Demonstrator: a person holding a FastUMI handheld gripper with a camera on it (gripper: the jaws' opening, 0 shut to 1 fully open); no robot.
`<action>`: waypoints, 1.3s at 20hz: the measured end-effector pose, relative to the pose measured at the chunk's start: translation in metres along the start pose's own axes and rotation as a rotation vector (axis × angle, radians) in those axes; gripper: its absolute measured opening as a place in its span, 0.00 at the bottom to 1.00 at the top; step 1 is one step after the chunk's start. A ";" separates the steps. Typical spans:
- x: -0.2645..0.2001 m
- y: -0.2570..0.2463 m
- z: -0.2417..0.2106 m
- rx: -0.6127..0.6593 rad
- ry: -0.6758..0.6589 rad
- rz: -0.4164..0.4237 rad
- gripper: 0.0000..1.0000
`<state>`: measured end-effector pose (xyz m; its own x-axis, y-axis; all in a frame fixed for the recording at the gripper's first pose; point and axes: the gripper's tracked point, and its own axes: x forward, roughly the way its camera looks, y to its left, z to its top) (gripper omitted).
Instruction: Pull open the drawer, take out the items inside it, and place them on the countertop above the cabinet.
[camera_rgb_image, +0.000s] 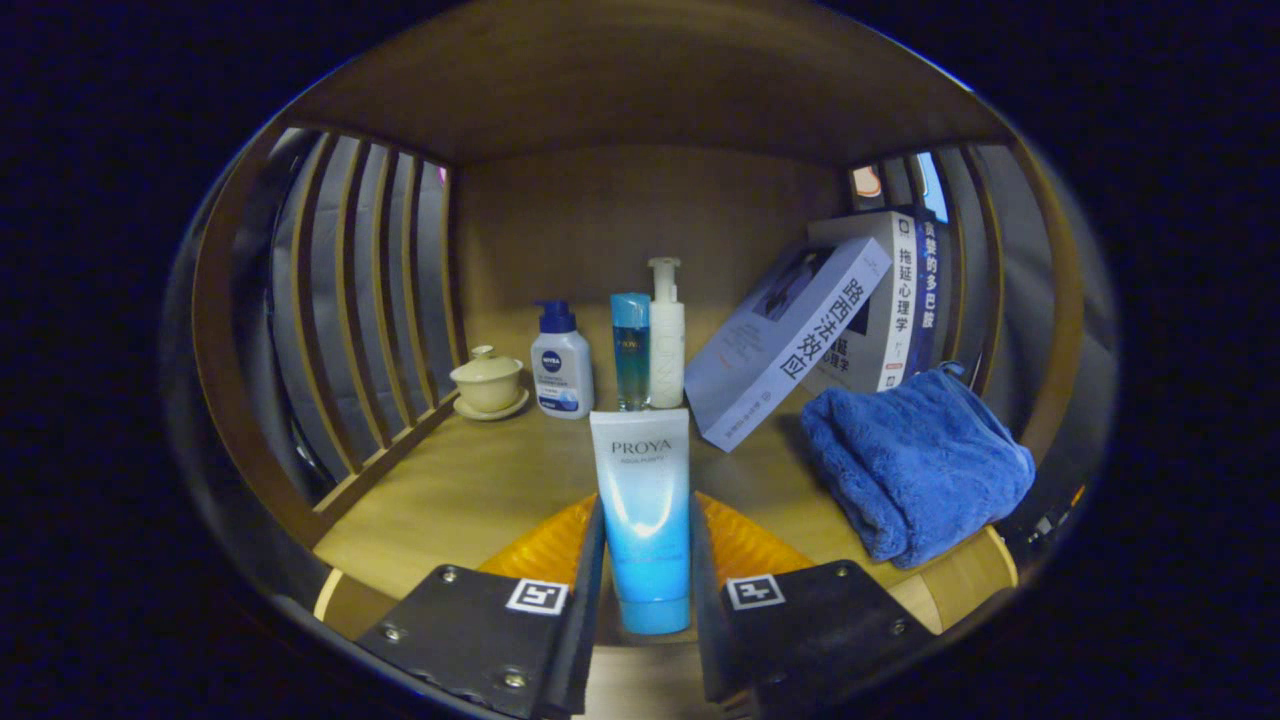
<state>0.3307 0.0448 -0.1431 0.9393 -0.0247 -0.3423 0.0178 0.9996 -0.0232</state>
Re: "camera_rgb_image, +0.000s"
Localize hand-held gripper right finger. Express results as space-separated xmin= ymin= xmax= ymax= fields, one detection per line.
xmin=690 ymin=492 xmax=941 ymax=716

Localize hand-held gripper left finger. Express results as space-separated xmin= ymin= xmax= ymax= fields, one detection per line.
xmin=355 ymin=495 xmax=608 ymax=720

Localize blue and white cleanser tube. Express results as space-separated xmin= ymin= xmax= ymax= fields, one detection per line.
xmin=589 ymin=408 xmax=693 ymax=636

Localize wooden countertop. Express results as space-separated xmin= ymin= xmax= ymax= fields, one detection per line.
xmin=312 ymin=385 xmax=1021 ymax=646

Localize wooden cabinet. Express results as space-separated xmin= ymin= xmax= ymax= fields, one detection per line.
xmin=190 ymin=0 xmax=1091 ymax=720

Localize blue towel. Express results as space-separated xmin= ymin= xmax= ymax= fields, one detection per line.
xmin=800 ymin=362 xmax=1037 ymax=570

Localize cream lidded teacup with saucer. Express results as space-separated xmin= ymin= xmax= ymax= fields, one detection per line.
xmin=449 ymin=345 xmax=531 ymax=422

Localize white bottle with blue cap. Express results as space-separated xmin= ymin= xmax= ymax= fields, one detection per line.
xmin=530 ymin=300 xmax=595 ymax=420

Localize lavender book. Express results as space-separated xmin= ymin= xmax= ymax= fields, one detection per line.
xmin=684 ymin=236 xmax=893 ymax=453

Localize teal blue bottle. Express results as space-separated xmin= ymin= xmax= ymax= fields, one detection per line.
xmin=610 ymin=292 xmax=652 ymax=412

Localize white pump bottle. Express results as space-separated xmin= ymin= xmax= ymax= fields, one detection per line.
xmin=647 ymin=257 xmax=687 ymax=409

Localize white book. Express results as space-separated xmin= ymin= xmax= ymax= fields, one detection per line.
xmin=800 ymin=210 xmax=919 ymax=396

